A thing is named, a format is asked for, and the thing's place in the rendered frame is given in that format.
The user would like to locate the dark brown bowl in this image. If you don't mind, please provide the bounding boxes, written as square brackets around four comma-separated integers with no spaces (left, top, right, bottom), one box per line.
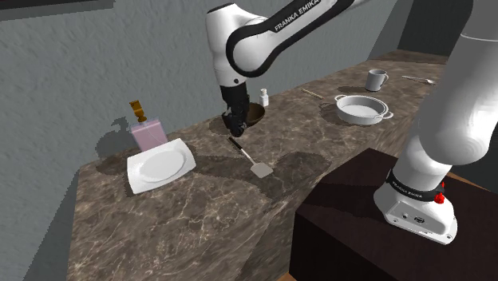
[246,102,267,127]

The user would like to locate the thin wooden stick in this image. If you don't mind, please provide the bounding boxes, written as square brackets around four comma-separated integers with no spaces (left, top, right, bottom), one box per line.
[302,88,325,101]

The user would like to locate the pink soap dispenser bottle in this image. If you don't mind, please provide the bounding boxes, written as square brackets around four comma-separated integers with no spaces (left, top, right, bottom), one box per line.
[128,100,169,153]

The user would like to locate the white square plate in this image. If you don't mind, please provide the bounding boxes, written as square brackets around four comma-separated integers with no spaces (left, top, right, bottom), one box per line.
[126,137,197,195]

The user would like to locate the grey mug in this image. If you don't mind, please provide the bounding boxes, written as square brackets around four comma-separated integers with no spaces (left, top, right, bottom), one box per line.
[365,69,389,93]

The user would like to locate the dark brown robot stand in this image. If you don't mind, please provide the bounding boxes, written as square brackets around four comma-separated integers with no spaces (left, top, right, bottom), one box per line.
[289,147,498,281]

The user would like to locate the silver spoon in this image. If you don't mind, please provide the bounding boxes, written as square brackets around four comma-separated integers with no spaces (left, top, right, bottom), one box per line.
[401,74,437,85]

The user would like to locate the metal spatula with black handle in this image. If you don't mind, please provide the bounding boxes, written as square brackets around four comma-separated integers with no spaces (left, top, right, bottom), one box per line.
[227,137,275,179]

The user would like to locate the white two-handled pan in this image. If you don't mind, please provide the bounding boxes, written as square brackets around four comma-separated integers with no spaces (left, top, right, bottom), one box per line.
[334,93,394,126]

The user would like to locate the dark picture frame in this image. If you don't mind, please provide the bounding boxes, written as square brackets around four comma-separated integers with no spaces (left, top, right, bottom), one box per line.
[0,0,116,22]

